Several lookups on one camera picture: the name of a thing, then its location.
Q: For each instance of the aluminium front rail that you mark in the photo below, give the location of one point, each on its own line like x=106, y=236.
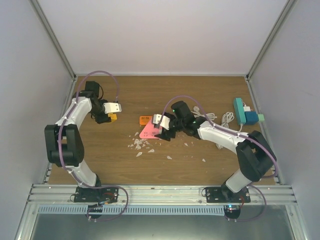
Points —
x=172, y=195

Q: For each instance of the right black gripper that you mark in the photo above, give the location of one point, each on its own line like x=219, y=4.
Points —
x=166, y=135

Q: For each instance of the right aluminium frame post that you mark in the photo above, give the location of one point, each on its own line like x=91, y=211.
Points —
x=286, y=10

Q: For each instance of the left aluminium frame post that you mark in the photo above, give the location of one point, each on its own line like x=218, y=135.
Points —
x=52, y=36

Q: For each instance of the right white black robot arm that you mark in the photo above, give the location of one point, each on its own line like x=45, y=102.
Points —
x=255, y=156

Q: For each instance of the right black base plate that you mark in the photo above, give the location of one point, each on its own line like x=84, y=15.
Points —
x=221, y=194

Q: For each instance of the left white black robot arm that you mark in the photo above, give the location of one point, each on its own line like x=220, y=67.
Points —
x=64, y=145

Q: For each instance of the grey slotted cable duct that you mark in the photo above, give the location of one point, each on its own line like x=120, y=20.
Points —
x=134, y=210

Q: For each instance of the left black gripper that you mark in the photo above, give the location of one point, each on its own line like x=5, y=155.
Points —
x=99, y=119

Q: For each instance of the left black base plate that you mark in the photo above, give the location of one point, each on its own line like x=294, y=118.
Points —
x=101, y=196

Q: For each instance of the yellow cube adapter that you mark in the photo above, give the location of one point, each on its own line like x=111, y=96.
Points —
x=112, y=116

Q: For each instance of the light green plug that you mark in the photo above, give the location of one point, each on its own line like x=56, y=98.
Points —
x=261, y=117

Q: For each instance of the teal power strip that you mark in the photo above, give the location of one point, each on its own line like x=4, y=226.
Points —
x=239, y=111

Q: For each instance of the blue cube adapter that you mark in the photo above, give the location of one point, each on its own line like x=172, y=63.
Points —
x=251, y=118

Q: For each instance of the aluminium frame post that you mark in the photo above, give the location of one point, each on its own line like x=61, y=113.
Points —
x=52, y=36
x=286, y=10

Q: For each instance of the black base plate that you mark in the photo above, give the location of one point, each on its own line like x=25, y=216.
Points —
x=101, y=196
x=221, y=194

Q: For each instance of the orange power strip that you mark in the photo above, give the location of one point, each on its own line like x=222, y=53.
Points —
x=144, y=119

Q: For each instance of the pink triangular socket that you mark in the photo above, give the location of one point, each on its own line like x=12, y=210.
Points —
x=150, y=131

